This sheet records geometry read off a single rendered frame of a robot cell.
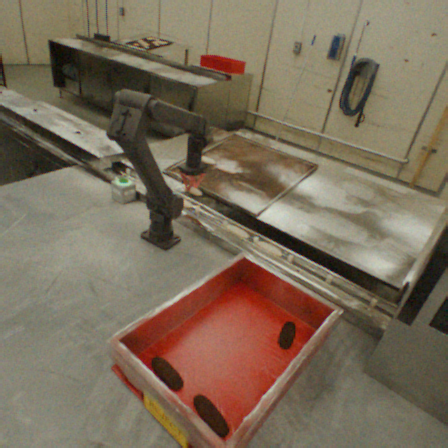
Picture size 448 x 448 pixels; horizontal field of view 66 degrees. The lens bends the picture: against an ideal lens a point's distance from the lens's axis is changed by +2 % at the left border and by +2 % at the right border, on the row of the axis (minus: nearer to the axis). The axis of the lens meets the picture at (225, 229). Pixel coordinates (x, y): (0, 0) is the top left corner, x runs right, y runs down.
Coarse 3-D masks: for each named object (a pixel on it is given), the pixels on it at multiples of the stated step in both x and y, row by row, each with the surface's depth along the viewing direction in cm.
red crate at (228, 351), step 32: (192, 320) 90; (224, 320) 92; (256, 320) 93; (288, 320) 95; (160, 352) 81; (192, 352) 82; (224, 352) 83; (256, 352) 85; (288, 352) 86; (128, 384) 72; (192, 384) 75; (224, 384) 76; (256, 384) 77; (224, 416) 70
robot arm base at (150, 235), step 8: (152, 224) 115; (160, 224) 113; (168, 224) 114; (144, 232) 120; (152, 232) 115; (160, 232) 115; (168, 232) 116; (144, 240) 118; (152, 240) 116; (160, 240) 115; (168, 240) 117; (176, 240) 118; (160, 248) 115; (168, 248) 115
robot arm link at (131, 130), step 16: (128, 96) 81; (144, 96) 80; (128, 112) 81; (144, 112) 80; (112, 128) 81; (128, 128) 80; (144, 128) 82; (128, 144) 81; (144, 144) 86; (144, 160) 89; (144, 176) 95; (160, 176) 100; (160, 192) 103; (176, 208) 112
